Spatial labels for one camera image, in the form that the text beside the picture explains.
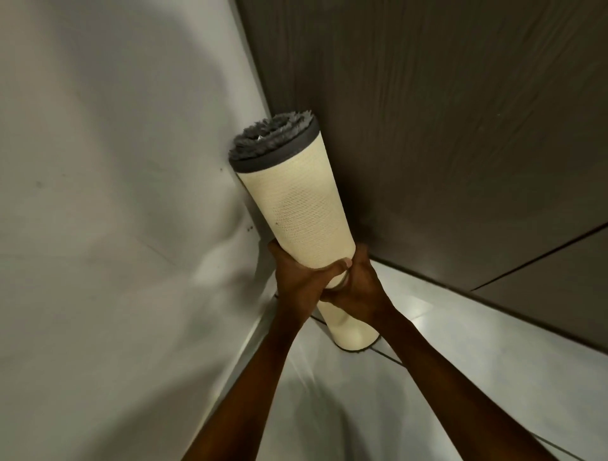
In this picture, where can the person's right thumb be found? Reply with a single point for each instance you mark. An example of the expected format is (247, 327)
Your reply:
(335, 294)

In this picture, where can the person's right forearm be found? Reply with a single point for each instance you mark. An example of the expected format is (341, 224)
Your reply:
(441, 389)

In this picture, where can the person's right hand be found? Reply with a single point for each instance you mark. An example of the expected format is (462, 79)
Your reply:
(363, 289)

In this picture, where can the person's left thumb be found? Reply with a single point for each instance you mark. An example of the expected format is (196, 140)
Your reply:
(332, 270)

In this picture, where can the person's left hand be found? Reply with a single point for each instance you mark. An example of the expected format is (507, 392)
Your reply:
(295, 285)

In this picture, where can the cream mat grey pile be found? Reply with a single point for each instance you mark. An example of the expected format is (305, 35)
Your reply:
(299, 209)

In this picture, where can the person's left forearm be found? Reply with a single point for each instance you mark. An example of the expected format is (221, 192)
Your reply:
(247, 389)

